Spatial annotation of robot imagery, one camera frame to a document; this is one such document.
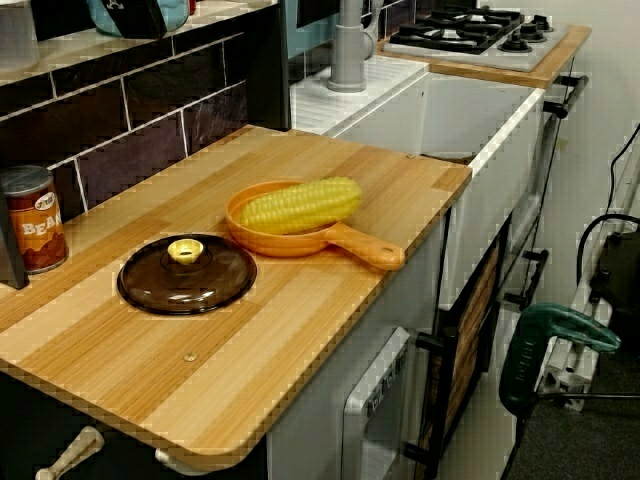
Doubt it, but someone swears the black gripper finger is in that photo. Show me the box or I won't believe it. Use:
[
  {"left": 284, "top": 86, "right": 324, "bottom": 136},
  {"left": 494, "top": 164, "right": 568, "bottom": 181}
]
[{"left": 106, "top": 0, "right": 169, "bottom": 40}]

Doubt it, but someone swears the dark box device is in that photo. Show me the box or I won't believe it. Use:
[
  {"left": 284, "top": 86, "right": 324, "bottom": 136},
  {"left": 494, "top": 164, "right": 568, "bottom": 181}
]
[{"left": 589, "top": 230, "right": 640, "bottom": 341}]

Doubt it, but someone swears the white kitchen cabinet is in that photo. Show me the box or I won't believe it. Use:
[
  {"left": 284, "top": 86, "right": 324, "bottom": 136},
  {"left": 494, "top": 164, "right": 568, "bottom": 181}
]
[{"left": 264, "top": 209, "right": 451, "bottom": 480}]

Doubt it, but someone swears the white toy sink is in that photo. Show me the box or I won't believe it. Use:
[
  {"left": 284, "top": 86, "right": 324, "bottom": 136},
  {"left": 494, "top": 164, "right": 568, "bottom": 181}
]
[{"left": 289, "top": 54, "right": 546, "bottom": 311}]

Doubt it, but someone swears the black framed oven door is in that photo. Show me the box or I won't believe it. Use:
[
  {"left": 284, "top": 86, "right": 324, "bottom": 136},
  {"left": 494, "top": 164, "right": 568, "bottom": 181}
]
[{"left": 404, "top": 214, "right": 551, "bottom": 480}]

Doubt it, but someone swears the orange toy frying pan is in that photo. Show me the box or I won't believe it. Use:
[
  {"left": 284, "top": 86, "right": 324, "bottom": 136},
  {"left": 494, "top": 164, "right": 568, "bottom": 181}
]
[{"left": 224, "top": 179, "right": 406, "bottom": 272}]

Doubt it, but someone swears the thin black wall cable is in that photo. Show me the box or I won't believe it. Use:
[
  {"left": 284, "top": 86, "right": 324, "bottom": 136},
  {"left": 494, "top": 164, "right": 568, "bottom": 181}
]
[{"left": 608, "top": 122, "right": 640, "bottom": 211}]

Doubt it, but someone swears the orange beans can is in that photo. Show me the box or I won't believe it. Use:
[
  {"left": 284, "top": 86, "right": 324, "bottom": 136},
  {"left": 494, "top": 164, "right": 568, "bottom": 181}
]
[{"left": 0, "top": 164, "right": 70, "bottom": 275}]

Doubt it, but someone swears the toy gas stove top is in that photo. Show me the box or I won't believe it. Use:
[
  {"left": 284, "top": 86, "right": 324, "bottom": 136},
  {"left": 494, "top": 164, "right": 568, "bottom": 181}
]
[{"left": 382, "top": 4, "right": 571, "bottom": 72}]

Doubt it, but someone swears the tall dark cabinet post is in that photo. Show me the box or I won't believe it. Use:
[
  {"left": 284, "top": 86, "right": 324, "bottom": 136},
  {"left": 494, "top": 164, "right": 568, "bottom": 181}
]
[{"left": 239, "top": 0, "right": 301, "bottom": 132}]

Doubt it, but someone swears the cream peg knob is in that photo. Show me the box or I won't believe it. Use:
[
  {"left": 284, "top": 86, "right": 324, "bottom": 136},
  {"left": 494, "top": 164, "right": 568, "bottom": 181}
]
[
  {"left": 34, "top": 425, "right": 105, "bottom": 480},
  {"left": 154, "top": 447, "right": 211, "bottom": 476}
]

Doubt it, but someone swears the grey dishwasher panel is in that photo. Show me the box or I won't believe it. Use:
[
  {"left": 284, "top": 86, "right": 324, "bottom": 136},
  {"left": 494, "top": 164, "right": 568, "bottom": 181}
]
[{"left": 341, "top": 327, "right": 412, "bottom": 480}]

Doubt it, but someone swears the yellow toy corn cob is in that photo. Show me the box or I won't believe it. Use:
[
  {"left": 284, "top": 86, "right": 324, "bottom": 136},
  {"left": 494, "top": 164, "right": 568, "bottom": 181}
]
[{"left": 239, "top": 175, "right": 363, "bottom": 236}]

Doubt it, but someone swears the grey toy faucet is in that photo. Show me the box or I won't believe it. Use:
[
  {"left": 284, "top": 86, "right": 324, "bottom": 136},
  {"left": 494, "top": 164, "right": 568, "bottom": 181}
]
[{"left": 327, "top": 0, "right": 386, "bottom": 93}]

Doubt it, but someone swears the thick black looped cable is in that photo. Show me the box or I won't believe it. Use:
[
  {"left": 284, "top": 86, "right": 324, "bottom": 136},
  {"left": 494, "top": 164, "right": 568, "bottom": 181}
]
[{"left": 575, "top": 213, "right": 640, "bottom": 286}]

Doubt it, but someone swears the brown lid with yellow knob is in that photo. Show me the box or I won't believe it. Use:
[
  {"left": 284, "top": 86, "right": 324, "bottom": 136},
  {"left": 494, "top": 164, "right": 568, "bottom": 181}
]
[{"left": 116, "top": 233, "right": 259, "bottom": 316}]

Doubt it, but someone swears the light blue bowl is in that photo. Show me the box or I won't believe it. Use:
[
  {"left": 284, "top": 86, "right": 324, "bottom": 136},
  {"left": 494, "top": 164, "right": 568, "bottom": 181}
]
[{"left": 87, "top": 0, "right": 190, "bottom": 37}]

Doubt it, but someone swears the grey bar handle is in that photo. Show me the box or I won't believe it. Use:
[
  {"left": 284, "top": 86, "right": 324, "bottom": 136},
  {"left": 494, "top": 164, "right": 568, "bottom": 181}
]
[{"left": 509, "top": 74, "right": 590, "bottom": 251}]

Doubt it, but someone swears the aluminium frame rail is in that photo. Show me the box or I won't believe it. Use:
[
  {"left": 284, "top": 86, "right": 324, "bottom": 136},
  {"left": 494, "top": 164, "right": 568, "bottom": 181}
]
[{"left": 534, "top": 334, "right": 601, "bottom": 412}]

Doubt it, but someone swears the white tiled shelf ledge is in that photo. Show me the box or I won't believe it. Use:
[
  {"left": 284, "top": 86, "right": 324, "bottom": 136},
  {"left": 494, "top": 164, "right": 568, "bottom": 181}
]
[{"left": 0, "top": 0, "right": 281, "bottom": 86}]

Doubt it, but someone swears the plain white container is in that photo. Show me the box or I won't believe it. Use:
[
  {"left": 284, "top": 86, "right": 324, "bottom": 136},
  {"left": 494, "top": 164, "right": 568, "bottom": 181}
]
[{"left": 0, "top": 0, "right": 40, "bottom": 71}]

